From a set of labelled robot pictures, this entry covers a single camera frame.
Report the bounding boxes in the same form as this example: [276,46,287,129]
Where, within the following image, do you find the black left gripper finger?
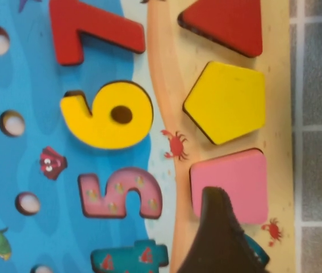
[174,186,266,273]

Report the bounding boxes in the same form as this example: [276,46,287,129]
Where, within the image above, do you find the yellow wooden number six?
[60,80,154,150]

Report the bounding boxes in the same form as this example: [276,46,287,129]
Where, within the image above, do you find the red wooden triangle piece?
[177,0,264,59]

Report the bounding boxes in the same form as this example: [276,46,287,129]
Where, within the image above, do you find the blue wooden number puzzle board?
[0,0,295,273]

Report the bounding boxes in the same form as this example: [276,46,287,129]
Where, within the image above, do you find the red wooden number seven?
[48,0,147,67]

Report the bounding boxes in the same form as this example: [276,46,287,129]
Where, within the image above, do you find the yellow wooden pentagon piece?
[182,61,266,146]

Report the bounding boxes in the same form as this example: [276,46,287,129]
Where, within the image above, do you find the grey checked tablecloth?
[288,0,322,273]

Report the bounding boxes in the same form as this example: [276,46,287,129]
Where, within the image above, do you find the pink wooden trapezoid piece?
[189,148,269,224]

